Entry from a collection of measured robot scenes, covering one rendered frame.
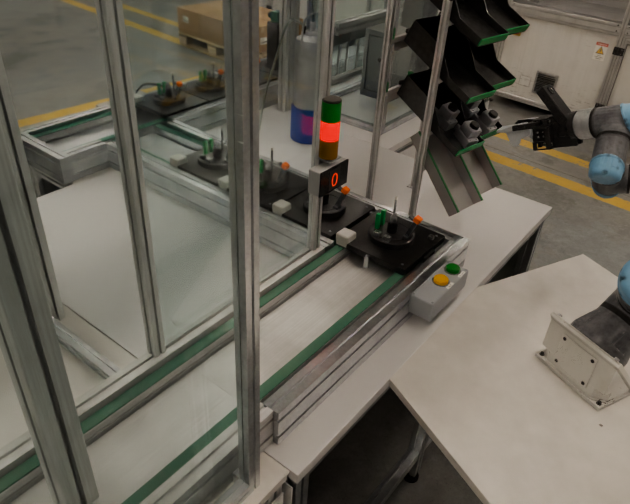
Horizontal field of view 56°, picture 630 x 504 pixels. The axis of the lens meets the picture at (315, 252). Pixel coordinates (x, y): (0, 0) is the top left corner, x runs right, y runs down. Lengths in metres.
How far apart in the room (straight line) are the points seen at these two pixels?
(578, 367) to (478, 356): 0.24
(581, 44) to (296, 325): 4.56
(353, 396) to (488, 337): 0.44
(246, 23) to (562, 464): 1.11
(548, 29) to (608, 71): 0.63
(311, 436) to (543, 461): 0.50
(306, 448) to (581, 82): 4.82
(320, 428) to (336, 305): 0.37
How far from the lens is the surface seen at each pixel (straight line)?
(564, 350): 1.58
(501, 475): 1.38
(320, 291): 1.63
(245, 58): 0.73
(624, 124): 1.59
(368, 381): 1.47
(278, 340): 1.47
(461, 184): 1.99
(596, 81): 5.70
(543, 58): 5.83
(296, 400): 1.29
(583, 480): 1.44
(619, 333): 1.54
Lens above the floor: 1.92
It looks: 34 degrees down
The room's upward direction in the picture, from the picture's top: 4 degrees clockwise
